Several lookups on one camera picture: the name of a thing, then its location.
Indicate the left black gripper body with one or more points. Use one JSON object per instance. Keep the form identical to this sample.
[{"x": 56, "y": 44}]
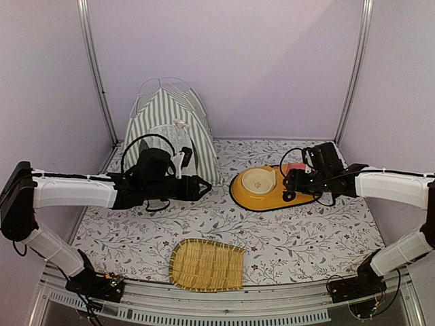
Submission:
[{"x": 157, "y": 190}]

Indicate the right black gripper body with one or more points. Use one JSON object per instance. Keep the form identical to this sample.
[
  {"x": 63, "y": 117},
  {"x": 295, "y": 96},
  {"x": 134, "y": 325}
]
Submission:
[{"x": 319, "y": 185}]

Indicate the pink cat-ear pet bowl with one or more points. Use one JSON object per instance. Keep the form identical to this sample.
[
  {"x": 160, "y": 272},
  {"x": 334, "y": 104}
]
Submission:
[{"x": 294, "y": 166}]

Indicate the cream ceramic pet bowl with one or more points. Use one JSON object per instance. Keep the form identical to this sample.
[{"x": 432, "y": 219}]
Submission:
[{"x": 259, "y": 181}]

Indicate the yellow double bowl holder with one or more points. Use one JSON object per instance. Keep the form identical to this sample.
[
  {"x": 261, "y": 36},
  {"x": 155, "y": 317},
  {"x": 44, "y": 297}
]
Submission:
[{"x": 277, "y": 199}]

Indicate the striped green white pet tent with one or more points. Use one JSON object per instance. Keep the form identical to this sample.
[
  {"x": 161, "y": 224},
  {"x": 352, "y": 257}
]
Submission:
[{"x": 169, "y": 114}]

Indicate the woven bamboo tray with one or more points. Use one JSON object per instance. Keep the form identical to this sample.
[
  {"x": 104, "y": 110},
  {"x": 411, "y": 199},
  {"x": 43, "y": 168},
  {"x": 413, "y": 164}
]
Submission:
[{"x": 206, "y": 266}]

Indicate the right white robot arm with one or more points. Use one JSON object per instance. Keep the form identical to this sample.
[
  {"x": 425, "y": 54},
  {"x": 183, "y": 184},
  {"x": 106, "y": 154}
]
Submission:
[{"x": 407, "y": 188}]

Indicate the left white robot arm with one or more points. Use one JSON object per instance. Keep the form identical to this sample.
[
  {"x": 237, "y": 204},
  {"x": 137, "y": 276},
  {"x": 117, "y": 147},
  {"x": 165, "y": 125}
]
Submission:
[{"x": 28, "y": 189}]

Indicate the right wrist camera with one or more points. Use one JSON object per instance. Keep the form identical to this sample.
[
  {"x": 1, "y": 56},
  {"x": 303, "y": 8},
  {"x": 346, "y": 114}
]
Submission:
[{"x": 306, "y": 160}]

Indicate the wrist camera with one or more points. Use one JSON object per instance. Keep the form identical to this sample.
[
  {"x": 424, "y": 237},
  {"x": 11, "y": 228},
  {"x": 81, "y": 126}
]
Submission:
[
  {"x": 306, "y": 160},
  {"x": 181, "y": 160}
]

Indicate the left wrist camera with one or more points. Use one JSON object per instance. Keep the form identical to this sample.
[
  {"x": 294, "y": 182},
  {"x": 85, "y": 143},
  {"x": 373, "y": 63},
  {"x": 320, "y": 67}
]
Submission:
[{"x": 181, "y": 160}]

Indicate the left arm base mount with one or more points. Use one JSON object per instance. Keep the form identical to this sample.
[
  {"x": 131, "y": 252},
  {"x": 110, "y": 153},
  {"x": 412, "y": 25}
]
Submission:
[{"x": 108, "y": 287}]

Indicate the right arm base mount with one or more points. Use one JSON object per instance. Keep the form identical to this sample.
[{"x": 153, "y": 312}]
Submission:
[{"x": 364, "y": 284}]

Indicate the front aluminium rail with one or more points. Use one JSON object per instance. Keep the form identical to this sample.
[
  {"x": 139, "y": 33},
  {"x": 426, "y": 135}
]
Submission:
[{"x": 146, "y": 303}]

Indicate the right aluminium frame post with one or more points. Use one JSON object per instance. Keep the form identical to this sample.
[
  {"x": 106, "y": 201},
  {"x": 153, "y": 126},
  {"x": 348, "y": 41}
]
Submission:
[{"x": 363, "y": 35}]

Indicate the aluminium frame post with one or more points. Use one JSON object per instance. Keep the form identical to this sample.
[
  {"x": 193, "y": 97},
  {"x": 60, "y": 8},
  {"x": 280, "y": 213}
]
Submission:
[
  {"x": 91, "y": 52},
  {"x": 363, "y": 35}
]

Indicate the left aluminium frame post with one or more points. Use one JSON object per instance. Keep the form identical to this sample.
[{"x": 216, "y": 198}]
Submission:
[{"x": 91, "y": 52}]

